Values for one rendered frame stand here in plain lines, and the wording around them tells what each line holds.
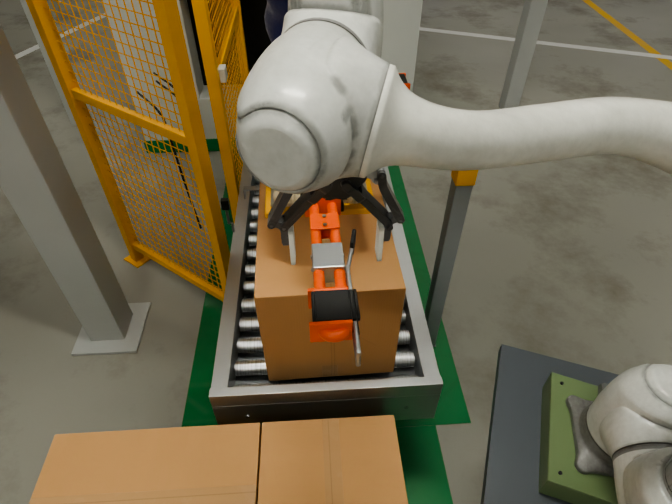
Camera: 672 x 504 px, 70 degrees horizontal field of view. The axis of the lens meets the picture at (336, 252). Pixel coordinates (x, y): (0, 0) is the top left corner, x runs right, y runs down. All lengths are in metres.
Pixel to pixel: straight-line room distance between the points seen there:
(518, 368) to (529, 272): 1.44
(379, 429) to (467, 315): 1.15
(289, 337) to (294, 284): 0.18
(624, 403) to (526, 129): 0.75
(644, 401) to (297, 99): 0.91
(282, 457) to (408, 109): 1.19
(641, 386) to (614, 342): 1.58
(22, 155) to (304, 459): 1.33
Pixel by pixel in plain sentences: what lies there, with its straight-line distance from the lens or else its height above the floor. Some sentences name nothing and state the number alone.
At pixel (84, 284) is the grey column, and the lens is 2.28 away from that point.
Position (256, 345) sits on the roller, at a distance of 1.67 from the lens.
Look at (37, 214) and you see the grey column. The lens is 2.07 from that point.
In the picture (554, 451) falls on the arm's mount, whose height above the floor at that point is 0.82.
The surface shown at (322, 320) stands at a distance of 0.82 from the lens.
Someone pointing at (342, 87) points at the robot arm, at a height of 1.72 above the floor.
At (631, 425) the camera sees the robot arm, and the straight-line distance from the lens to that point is 1.12.
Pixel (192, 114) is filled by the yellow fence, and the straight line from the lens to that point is 1.75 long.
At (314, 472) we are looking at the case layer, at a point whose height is 0.54.
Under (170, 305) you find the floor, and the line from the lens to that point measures 2.61.
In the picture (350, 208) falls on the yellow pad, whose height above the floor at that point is 1.11.
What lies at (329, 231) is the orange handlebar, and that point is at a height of 1.22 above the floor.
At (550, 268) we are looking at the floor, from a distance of 2.90.
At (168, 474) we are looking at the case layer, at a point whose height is 0.54.
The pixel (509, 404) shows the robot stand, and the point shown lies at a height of 0.75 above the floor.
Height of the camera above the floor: 1.89
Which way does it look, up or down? 43 degrees down
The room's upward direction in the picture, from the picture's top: straight up
